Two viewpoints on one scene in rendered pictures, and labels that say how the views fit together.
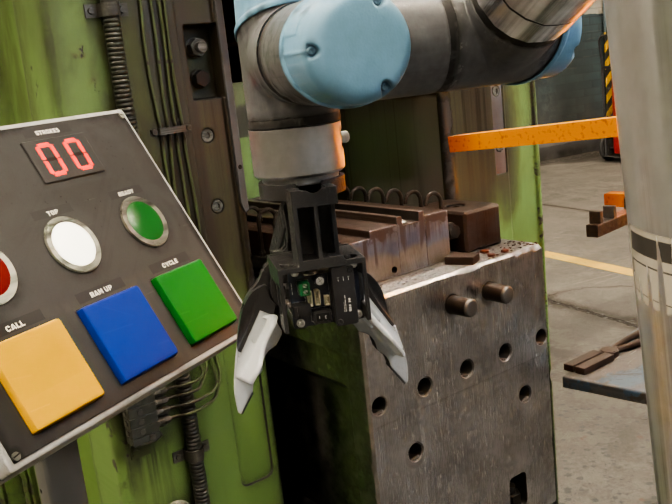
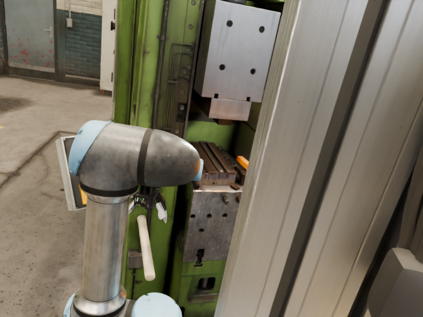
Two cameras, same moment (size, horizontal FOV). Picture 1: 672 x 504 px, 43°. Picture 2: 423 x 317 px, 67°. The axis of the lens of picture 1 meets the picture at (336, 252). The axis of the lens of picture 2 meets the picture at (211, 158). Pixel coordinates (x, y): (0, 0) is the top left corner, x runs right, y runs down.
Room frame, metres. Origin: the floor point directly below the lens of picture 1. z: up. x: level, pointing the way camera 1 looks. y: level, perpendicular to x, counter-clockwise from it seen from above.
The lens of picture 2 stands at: (-0.24, -0.48, 1.67)
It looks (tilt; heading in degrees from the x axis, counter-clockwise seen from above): 22 degrees down; 17
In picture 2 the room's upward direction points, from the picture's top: 10 degrees clockwise
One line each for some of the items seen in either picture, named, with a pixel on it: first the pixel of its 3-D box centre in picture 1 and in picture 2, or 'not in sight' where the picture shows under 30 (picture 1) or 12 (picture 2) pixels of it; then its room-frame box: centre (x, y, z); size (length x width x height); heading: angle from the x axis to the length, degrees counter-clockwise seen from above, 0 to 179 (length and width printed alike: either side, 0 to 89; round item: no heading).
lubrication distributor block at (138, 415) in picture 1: (144, 410); not in sight; (1.07, 0.28, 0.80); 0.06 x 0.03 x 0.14; 127
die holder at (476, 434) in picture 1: (352, 374); (208, 200); (1.40, -0.01, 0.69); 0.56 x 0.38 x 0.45; 37
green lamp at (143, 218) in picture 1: (144, 221); not in sight; (0.84, 0.19, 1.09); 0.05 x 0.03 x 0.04; 127
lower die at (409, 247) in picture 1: (313, 233); (206, 160); (1.36, 0.03, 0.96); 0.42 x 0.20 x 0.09; 37
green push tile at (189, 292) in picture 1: (193, 302); not in sight; (0.82, 0.15, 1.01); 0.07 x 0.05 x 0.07; 152
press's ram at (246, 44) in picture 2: not in sight; (233, 51); (1.39, 0.00, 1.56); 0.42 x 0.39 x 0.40; 37
